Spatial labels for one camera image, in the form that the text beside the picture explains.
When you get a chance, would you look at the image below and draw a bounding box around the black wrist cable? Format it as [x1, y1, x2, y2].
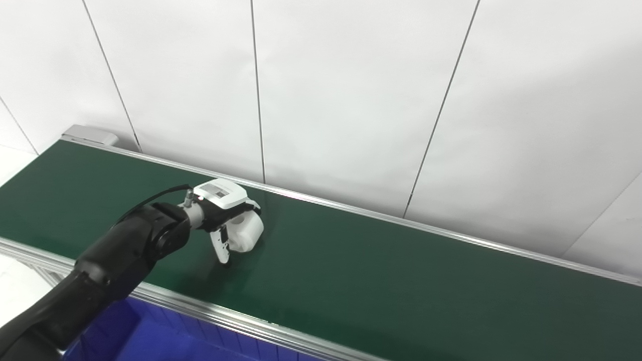
[116, 184, 194, 226]

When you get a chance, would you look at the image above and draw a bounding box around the green conveyor belt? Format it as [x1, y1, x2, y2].
[0, 124, 642, 361]
[0, 139, 642, 361]

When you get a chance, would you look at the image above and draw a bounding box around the blue plastic bin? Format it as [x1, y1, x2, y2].
[63, 296, 327, 361]

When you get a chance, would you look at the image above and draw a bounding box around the white cylindrical plastic part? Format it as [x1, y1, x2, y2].
[224, 210, 265, 253]

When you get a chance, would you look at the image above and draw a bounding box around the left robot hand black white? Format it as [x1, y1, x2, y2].
[193, 178, 262, 264]

